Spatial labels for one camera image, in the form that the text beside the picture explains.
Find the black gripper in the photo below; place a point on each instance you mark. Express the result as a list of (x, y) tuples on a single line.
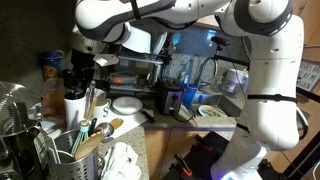
[(82, 58)]

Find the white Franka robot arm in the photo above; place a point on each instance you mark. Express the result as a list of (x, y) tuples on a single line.
[(273, 83)]

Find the dark olive oil bottle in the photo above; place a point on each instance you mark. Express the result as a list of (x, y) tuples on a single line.
[(23, 156)]

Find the blue cup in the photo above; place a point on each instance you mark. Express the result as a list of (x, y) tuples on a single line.
[(189, 95)]

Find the metal tongs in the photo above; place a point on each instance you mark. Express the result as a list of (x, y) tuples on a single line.
[(90, 98)]

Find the blue can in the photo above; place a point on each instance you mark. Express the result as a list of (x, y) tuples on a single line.
[(51, 66)]

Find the orange plastic bag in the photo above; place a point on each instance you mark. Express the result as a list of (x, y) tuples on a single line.
[(52, 98)]

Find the white mug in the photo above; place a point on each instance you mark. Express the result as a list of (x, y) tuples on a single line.
[(101, 106)]

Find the clear container with orange food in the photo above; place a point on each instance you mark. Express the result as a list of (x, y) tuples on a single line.
[(124, 78)]

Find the metal ladle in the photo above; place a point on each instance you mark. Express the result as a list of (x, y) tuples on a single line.
[(104, 128)]

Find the white cutting board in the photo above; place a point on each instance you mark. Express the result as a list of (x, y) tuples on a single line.
[(130, 121)]

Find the large white bowl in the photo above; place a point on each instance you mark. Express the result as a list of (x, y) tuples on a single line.
[(138, 41)]

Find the perforated metal utensil holder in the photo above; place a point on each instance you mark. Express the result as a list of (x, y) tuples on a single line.
[(75, 166)]

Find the large white plate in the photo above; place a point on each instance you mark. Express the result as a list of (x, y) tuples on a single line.
[(159, 43)]

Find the black and silver toaster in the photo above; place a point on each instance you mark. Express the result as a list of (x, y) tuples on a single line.
[(170, 96)]

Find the white cloth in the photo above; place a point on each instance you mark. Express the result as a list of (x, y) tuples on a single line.
[(121, 163)]

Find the metal faucet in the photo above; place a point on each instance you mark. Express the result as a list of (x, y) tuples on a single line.
[(205, 66)]

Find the dirty white plate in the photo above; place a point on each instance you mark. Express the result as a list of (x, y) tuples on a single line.
[(212, 111)]

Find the black case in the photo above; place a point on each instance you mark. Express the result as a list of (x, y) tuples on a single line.
[(196, 156)]

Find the white kitchen appliance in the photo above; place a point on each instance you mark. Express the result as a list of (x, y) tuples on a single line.
[(233, 80)]

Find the white sign with black text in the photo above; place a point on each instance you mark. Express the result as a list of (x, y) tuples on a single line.
[(308, 76)]

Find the black camera on stand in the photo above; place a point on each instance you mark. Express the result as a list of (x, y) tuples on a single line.
[(218, 40)]

